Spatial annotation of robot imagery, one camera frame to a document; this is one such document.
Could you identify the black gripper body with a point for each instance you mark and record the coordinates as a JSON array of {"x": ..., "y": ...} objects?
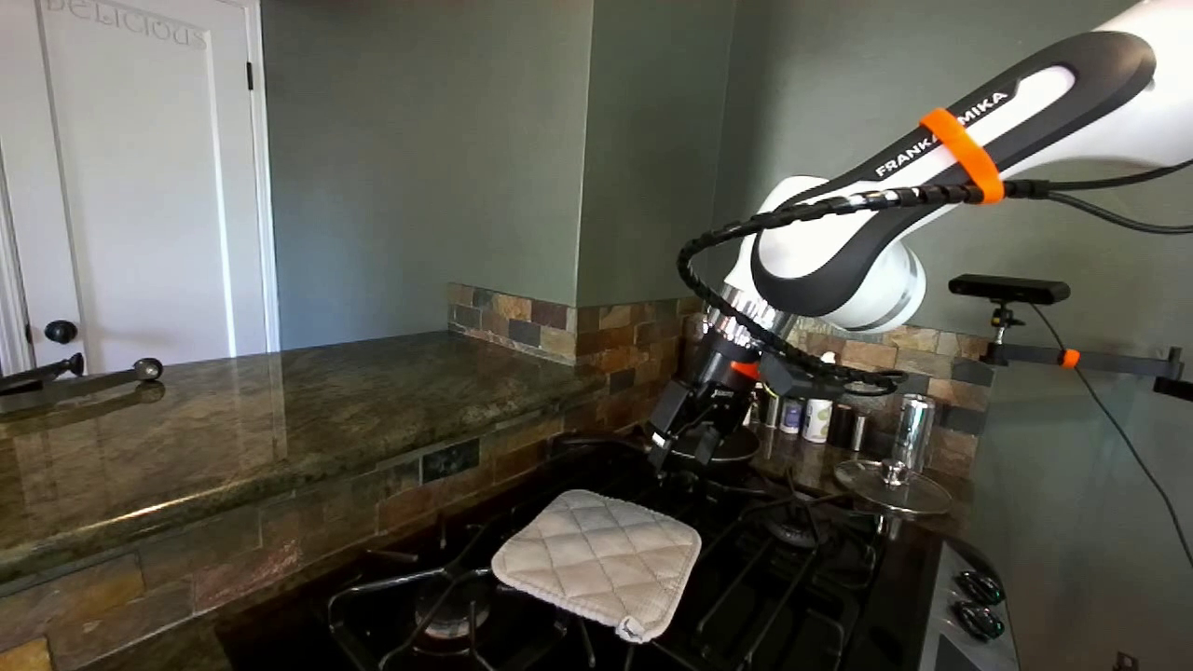
[{"x": 708, "y": 394}]

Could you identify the white quilted pot holder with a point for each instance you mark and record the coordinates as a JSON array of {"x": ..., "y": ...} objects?
[{"x": 596, "y": 559}]

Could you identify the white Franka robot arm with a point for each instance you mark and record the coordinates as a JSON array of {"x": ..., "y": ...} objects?
[{"x": 845, "y": 248}]

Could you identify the black gas stove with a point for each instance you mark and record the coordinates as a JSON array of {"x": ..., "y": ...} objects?
[{"x": 796, "y": 584}]

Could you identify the black stove knob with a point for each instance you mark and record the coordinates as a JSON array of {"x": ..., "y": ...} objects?
[
  {"x": 983, "y": 588},
  {"x": 978, "y": 619}
]

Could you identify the small dark spice jar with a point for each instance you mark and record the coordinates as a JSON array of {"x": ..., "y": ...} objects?
[{"x": 790, "y": 416}]

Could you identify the tall white plastic bottle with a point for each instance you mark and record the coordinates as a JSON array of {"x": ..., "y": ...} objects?
[{"x": 817, "y": 424}]

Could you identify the dark glass bottle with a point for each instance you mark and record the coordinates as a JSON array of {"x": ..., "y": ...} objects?
[{"x": 851, "y": 430}]

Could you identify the round metal spoon rest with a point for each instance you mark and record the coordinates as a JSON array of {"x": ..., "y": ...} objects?
[{"x": 901, "y": 492}]

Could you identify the shiny metal cup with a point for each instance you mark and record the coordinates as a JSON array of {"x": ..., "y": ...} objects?
[{"x": 916, "y": 432}]

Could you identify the door hinge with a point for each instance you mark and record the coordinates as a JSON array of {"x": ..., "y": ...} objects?
[{"x": 246, "y": 74}]

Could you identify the white panel door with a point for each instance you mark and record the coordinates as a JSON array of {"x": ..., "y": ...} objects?
[{"x": 135, "y": 171}]

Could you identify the black door knob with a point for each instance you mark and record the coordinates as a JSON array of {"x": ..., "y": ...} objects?
[{"x": 62, "y": 334}]

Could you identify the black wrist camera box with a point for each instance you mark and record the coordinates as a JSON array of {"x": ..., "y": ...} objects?
[{"x": 812, "y": 369}]

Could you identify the dark wall outlet plate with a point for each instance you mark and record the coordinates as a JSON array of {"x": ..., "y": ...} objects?
[{"x": 447, "y": 461}]

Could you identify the black stereo camera bar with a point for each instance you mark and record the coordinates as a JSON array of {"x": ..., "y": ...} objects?
[{"x": 1011, "y": 287}]

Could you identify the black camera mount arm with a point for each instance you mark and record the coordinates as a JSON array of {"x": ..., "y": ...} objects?
[{"x": 1094, "y": 358}]

